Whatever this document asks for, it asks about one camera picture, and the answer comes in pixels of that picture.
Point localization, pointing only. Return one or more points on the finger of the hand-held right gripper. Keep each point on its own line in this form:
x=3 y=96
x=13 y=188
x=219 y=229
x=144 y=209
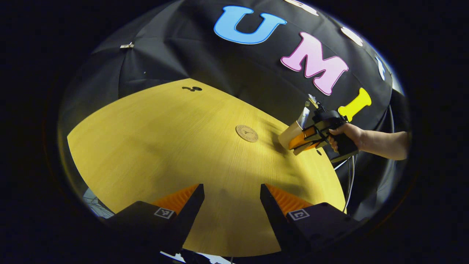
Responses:
x=311 y=146
x=302 y=138

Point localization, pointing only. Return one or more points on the metal backdrop clip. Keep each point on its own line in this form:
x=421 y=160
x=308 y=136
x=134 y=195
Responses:
x=127 y=46

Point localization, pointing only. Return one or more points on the beige cup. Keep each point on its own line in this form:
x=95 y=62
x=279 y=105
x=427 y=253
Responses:
x=286 y=135

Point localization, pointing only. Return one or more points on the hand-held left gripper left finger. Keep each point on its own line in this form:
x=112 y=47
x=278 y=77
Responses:
x=190 y=216

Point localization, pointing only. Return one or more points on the round wooden coaster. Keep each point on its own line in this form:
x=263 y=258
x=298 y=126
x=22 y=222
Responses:
x=246 y=133

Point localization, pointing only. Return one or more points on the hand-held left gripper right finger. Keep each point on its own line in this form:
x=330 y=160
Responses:
x=273 y=216

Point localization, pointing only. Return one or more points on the black backdrop cloth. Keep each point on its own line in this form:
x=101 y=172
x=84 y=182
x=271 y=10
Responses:
x=205 y=58

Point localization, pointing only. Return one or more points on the white toothpaste tube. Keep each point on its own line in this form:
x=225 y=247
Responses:
x=303 y=119

